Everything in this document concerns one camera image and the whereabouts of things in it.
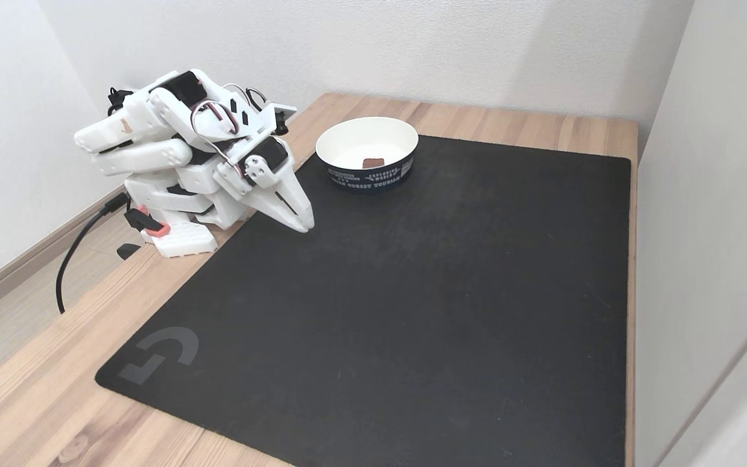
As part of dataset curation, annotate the white bowl navy band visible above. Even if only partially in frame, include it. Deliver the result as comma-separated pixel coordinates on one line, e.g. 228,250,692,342
316,117,420,193

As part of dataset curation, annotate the black orange table clamp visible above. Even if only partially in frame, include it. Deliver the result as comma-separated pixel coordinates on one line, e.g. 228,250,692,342
116,204,171,261

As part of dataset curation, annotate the black power adapter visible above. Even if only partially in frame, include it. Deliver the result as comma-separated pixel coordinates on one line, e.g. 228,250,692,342
108,86,136,117

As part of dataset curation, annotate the black desk mat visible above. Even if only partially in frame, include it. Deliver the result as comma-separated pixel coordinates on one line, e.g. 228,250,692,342
95,135,632,467

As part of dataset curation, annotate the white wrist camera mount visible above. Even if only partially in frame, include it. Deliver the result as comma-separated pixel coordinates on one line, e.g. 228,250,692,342
244,101,298,137

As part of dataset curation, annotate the thick black cable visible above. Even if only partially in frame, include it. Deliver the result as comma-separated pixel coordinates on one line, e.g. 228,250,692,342
56,192,133,315

